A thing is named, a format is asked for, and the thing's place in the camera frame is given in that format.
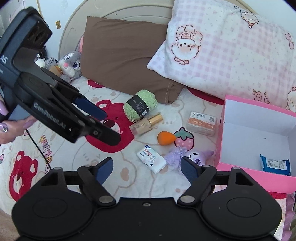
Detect grey bunny plush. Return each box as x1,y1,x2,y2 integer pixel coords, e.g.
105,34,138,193
58,37,84,80

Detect white wet tissue pack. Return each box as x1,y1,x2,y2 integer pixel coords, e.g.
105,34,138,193
136,144,167,174

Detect blue wipes packet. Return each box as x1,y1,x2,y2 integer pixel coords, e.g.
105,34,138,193
259,154,291,177

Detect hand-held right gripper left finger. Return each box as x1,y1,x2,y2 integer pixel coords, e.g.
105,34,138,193
42,157,116,207

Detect orange makeup sponge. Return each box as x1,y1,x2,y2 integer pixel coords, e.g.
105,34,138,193
157,131,177,146

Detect pink checked cartoon pillow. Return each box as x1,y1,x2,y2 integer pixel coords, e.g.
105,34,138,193
147,0,296,112

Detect foundation bottle with gold cap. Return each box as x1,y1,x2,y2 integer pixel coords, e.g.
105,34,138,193
129,113,164,139

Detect purple plush toy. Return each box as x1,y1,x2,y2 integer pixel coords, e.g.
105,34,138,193
165,147,215,173

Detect small burger plush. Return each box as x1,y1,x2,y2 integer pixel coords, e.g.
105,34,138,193
49,64,63,76

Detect brown pillow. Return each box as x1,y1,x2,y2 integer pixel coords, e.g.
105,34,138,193
81,16,185,105

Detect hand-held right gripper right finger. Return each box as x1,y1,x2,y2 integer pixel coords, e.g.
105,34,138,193
177,157,255,207

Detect orange white packet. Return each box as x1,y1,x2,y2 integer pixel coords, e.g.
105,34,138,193
186,111,220,137

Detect black cable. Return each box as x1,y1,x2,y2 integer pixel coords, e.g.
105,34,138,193
24,130,53,172

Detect small black white plush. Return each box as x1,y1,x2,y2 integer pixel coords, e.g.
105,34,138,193
35,51,47,68

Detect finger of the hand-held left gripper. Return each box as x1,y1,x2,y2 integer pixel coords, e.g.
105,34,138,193
50,71,107,121
86,118,121,147

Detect pink cardboard box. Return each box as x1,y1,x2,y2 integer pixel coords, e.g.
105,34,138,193
214,94,296,194

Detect person's left hand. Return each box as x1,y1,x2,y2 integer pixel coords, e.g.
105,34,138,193
0,96,37,145

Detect green yarn ball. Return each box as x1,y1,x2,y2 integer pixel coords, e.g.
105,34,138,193
123,90,158,123

